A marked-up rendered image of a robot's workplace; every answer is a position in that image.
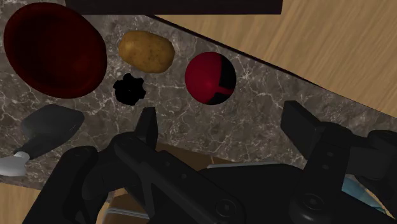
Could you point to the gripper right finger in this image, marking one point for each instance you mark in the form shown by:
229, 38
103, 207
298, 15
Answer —
335, 155

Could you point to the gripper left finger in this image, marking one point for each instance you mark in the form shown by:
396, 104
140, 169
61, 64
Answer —
145, 173

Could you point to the light blue and white object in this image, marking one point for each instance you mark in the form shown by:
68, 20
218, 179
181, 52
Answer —
356, 189

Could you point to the small black lobed object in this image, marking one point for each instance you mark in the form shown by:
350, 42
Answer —
129, 89

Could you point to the red and black ball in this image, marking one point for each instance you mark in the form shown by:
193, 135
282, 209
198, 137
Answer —
207, 77

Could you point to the brown potato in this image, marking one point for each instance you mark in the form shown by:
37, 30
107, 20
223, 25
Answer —
146, 51

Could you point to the dark red bowl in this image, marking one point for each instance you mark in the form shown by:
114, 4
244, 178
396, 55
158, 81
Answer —
52, 49

